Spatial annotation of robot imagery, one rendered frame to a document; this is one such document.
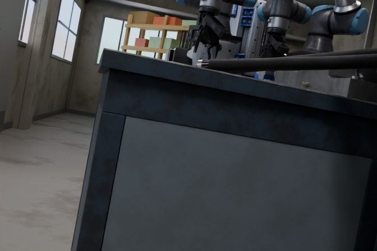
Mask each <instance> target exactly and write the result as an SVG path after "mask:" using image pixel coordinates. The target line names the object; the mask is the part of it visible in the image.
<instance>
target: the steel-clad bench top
mask: <svg viewBox="0 0 377 251"><path fill-rule="evenodd" d="M103 50H108V51H112V52H117V53H123V54H128V55H134V56H137V57H142V58H147V59H153V60H156V61H162V62H167V63H172V64H177V65H181V66H186V67H192V68H197V69H203V70H206V71H211V72H216V73H222V74H225V75H231V76H236V77H241V78H246V79H250V80H255V81H261V82H266V83H271V84H275V85H280V86H285V87H291V88H294V89H300V90H305V91H310V92H315V93H319V94H324V95H330V96H335V97H340V98H344V99H349V100H354V101H360V102H363V103H368V104H374V105H377V103H372V102H369V101H363V100H358V99H353V98H349V97H344V96H339V95H333V94H328V93H324V92H320V91H314V90H309V89H303V88H300V87H295V86H290V85H284V84H281V83H275V82H270V81H265V80H260V79H256V78H251V77H246V76H240V75H235V74H231V73H226V72H221V71H216V70H212V69H207V68H201V67H197V66H191V65H188V64H182V63H177V62H172V61H167V60H163V59H158V58H152V57H147V56H144V55H138V54H133V53H128V52H123V51H119V50H114V49H108V48H103ZM102 53H103V52H102ZM101 57H102V55H101ZM100 59H101V58H100ZM99 62H100V61H99Z"/></svg>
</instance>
